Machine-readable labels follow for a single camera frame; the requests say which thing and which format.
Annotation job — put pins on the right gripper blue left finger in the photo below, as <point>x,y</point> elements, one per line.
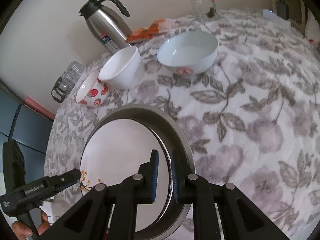
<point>146,192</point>

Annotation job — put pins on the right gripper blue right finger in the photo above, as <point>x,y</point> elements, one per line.
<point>180,172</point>

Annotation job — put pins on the white plate black rim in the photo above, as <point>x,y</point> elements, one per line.
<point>115,152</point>

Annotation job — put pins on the strawberry pattern bowl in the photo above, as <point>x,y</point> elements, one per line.
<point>92,92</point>

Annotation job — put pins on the white square bowl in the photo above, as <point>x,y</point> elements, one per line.
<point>124,69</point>

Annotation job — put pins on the pale blue bowl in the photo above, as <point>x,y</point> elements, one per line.
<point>189,53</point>

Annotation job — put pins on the large stainless steel basin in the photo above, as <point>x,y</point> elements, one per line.
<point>171,137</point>

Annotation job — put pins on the dark grey refrigerator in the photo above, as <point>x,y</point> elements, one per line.
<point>29,128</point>

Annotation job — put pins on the pink rolled mat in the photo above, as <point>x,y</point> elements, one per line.
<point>36,107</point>

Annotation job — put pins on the grey floral tablecloth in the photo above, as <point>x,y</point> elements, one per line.
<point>252,118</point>

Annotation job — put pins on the upturned drinking glass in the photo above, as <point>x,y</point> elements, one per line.
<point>73,73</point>

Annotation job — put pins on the orange snack packet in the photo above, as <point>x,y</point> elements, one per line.
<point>158,27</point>

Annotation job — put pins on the stainless steel thermos jug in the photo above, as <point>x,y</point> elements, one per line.
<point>106,25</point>

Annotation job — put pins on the clear glass mug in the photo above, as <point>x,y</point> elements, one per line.
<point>205,10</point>

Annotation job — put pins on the white power strip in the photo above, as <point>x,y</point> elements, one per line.
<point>271,16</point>

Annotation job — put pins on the black charger plug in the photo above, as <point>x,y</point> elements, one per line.
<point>282,9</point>

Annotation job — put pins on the glass teapot black handle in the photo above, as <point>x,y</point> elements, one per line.
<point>63,86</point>

